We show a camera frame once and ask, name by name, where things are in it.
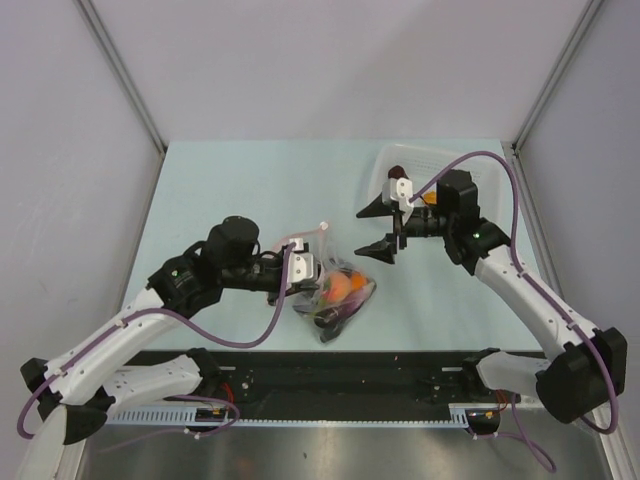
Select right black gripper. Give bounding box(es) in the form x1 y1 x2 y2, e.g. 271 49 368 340
356 192 454 264

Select toy peach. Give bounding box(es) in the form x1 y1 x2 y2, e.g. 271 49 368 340
325 271 352 303

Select purple toy eggplant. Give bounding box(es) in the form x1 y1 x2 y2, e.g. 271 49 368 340
320 283 376 323

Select clear zip top bag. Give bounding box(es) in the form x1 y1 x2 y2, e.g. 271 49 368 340
272 221 377 344

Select grey toy fish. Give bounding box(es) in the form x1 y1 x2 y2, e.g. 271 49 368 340
319 319 349 344

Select orange toy tangerine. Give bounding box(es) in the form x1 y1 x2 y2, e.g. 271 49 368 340
350 271 369 291

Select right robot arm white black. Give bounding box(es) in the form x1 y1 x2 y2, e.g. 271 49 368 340
355 166 628 424

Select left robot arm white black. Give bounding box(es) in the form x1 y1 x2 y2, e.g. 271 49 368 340
16 216 323 445

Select orange toy fruit segments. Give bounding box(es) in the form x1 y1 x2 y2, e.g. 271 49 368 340
421 191 437 205

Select dark red toy plum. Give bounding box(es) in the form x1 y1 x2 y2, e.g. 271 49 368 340
387 165 408 180

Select white plastic basket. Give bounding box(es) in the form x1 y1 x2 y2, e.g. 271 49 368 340
366 144 511 223

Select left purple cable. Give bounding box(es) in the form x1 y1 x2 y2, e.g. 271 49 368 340
17 257 296 454

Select purple cable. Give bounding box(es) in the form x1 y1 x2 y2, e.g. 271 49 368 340
409 151 619 474
17 257 296 454

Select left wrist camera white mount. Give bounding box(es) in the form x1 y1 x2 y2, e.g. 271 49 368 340
285 237 321 285

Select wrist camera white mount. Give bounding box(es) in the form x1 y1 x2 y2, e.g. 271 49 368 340
381 178 415 224
285 237 321 285

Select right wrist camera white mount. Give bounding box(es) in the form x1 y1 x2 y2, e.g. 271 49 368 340
381 178 415 224

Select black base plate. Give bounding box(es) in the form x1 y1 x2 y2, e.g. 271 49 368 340
119 349 586 421

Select white slotted cable duct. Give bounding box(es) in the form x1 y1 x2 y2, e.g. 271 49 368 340
106 405 501 432

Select right aluminium side rail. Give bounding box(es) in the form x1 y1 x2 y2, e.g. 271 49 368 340
501 141 575 318

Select aluminium front rail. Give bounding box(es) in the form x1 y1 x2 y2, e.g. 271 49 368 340
69 364 614 431

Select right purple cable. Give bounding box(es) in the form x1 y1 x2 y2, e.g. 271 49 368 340
409 151 619 474

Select right aluminium corner post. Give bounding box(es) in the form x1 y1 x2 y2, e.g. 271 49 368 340
509 0 607 154

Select aluminium corner post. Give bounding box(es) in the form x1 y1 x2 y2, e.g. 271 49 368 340
509 0 607 154
73 0 168 159

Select left aluminium corner post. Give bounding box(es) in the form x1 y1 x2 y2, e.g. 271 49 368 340
73 0 168 159

